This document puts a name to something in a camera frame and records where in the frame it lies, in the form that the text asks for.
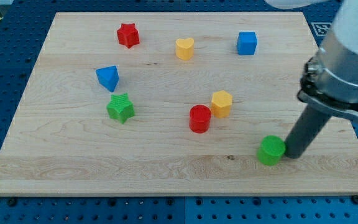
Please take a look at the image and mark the black white fiducial marker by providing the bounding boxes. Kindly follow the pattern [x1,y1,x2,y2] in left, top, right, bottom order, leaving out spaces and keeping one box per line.
[311,22,331,37]

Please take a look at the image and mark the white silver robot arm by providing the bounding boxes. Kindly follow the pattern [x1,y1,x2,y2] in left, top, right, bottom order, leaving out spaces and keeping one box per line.
[285,0,358,159]

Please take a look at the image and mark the light wooden board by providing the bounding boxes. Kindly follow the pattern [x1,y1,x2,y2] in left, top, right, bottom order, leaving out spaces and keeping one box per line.
[0,12,358,197]

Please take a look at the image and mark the red cylinder block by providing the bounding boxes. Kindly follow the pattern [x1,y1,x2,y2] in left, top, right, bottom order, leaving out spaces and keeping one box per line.
[189,105,211,133]

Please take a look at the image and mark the red star block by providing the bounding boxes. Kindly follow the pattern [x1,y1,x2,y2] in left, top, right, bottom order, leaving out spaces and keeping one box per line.
[117,23,140,49]

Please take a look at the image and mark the green star block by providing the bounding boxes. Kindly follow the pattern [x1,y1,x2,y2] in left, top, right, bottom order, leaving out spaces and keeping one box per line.
[106,93,135,124]

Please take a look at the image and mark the blue triangle block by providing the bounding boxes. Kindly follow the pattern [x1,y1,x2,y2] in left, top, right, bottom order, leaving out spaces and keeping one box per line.
[96,65,119,92]

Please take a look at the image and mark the green cylinder block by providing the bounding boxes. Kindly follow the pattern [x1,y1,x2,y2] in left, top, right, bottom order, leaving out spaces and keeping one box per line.
[257,135,286,166]

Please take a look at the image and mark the yellow hexagon block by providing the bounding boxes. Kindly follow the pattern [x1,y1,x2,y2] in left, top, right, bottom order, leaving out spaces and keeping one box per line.
[211,90,232,118]

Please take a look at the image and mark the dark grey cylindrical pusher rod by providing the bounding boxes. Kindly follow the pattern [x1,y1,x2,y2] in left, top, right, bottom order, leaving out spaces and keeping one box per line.
[285,105,331,159]

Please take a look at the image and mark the yellow heart block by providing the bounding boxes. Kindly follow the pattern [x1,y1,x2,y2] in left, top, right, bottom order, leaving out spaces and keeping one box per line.
[175,37,195,60]

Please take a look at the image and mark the blue cube block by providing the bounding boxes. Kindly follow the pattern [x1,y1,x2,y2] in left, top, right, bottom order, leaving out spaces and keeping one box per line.
[236,31,257,55]

